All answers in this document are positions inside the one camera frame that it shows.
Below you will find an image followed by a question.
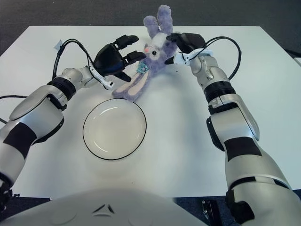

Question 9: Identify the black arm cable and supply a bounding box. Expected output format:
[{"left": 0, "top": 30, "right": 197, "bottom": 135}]
[
  {"left": 0, "top": 39, "right": 97, "bottom": 124},
  {"left": 188, "top": 35, "right": 243, "bottom": 81}
]

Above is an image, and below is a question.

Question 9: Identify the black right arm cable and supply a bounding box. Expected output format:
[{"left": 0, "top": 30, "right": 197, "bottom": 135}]
[{"left": 188, "top": 35, "right": 243, "bottom": 81}]

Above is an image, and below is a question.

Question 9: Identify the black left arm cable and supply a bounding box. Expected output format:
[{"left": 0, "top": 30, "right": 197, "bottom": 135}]
[{"left": 0, "top": 39, "right": 97, "bottom": 124}]

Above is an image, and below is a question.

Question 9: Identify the purple plush bunny doll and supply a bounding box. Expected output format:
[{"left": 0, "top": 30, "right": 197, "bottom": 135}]
[{"left": 111, "top": 5, "right": 181, "bottom": 102}]

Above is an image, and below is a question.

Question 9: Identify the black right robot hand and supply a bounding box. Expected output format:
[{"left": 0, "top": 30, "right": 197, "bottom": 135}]
[{"left": 164, "top": 32, "right": 206, "bottom": 65}]

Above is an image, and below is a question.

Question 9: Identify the grey robot torso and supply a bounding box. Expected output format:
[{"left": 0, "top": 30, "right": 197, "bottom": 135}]
[{"left": 0, "top": 188, "right": 207, "bottom": 226}]

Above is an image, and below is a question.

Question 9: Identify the white plate with black rim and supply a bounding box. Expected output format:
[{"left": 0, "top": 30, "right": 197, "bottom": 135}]
[{"left": 82, "top": 98, "right": 148, "bottom": 161}]

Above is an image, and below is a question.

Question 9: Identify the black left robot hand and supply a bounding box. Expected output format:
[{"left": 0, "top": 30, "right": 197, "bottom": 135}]
[{"left": 93, "top": 34, "right": 146, "bottom": 82}]

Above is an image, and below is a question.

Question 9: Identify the black metal bracket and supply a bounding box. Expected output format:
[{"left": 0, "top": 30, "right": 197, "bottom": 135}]
[{"left": 201, "top": 200, "right": 221, "bottom": 223}]

